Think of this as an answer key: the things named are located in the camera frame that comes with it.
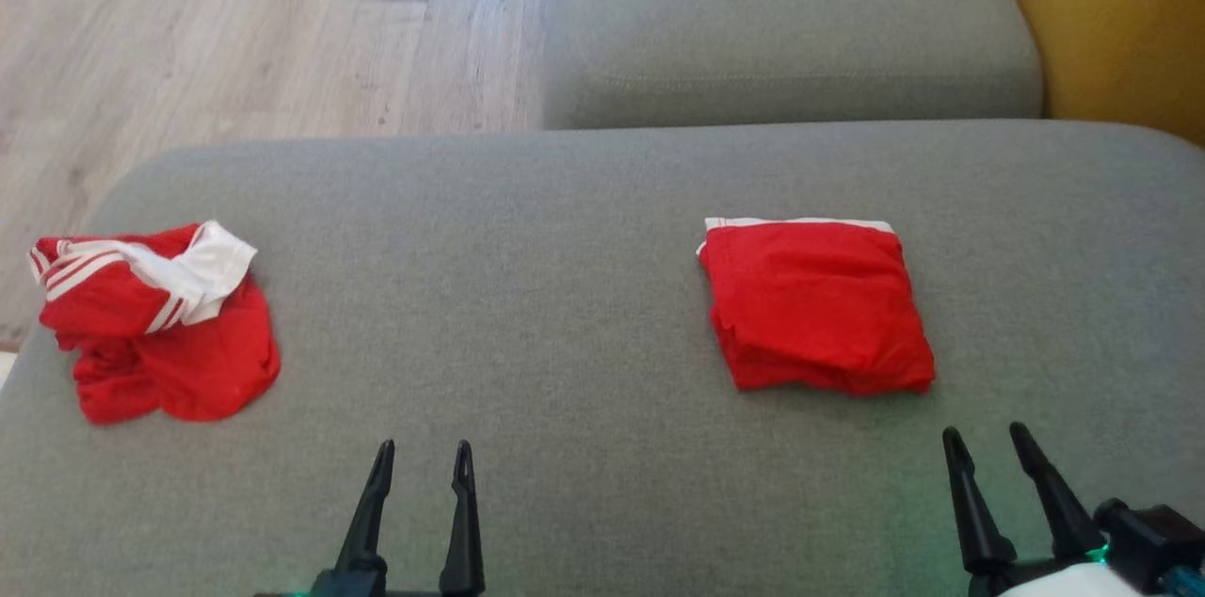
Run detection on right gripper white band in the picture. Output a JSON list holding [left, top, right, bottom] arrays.
[[942, 422, 1145, 597]]

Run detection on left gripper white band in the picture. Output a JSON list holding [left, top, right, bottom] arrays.
[[334, 439, 486, 597]]

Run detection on red white basketball jersey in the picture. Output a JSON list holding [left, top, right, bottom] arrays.
[[28, 220, 281, 426]]

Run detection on red garment white trim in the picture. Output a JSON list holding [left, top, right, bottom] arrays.
[[697, 217, 937, 395]]

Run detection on large grey sofa chaise cushion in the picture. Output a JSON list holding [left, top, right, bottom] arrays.
[[0, 120, 1205, 597]]

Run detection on long yellow sofa back cushion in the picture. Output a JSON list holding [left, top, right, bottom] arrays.
[[977, 0, 1205, 148]]

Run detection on grey sofa seat cushion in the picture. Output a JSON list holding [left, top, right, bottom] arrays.
[[544, 0, 1044, 130]]

